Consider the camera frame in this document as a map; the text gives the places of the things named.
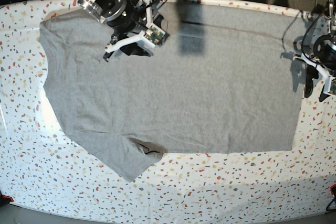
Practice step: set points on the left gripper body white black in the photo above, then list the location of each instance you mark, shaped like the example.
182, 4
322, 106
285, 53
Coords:
323, 59

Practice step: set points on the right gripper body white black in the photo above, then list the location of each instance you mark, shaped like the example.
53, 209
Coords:
132, 21

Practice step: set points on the grey T-shirt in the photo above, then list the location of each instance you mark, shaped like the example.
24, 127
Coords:
223, 82

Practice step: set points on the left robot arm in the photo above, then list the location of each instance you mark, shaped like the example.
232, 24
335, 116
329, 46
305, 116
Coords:
328, 13

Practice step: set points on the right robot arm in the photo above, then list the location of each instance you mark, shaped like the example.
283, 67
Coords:
132, 21

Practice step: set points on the red clamp right corner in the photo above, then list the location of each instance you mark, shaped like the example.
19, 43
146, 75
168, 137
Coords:
333, 190

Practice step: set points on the red clamp corner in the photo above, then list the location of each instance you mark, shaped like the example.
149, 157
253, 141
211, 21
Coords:
5, 200
333, 190

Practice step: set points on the red clamp left corner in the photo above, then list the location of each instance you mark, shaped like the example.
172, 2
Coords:
5, 200

